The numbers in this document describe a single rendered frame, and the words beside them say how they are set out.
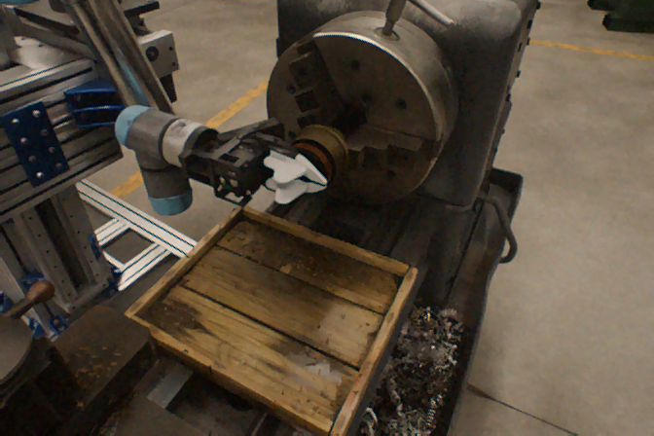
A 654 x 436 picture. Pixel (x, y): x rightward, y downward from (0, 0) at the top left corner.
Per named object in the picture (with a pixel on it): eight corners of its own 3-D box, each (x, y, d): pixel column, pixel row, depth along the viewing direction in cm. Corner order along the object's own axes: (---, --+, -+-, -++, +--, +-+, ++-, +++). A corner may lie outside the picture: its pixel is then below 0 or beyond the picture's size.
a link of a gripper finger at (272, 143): (294, 177, 64) (244, 161, 67) (301, 171, 65) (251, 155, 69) (293, 150, 61) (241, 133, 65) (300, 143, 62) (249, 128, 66)
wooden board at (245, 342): (240, 217, 90) (238, 201, 87) (416, 284, 76) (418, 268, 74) (126, 333, 69) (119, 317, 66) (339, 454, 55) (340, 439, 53)
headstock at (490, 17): (367, 64, 150) (377, -69, 126) (517, 94, 133) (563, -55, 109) (272, 151, 109) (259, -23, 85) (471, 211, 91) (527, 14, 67)
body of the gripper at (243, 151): (247, 210, 64) (183, 185, 69) (280, 179, 70) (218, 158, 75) (241, 166, 59) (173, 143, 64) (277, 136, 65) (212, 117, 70)
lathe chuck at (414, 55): (277, 131, 96) (311, -17, 74) (410, 205, 89) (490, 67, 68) (253, 153, 89) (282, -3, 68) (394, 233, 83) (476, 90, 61)
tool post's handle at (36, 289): (49, 286, 43) (41, 272, 42) (62, 294, 42) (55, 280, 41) (4, 321, 40) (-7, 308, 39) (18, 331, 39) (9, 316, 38)
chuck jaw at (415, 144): (370, 111, 75) (440, 128, 70) (367, 136, 78) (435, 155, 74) (341, 142, 67) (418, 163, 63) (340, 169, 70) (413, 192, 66)
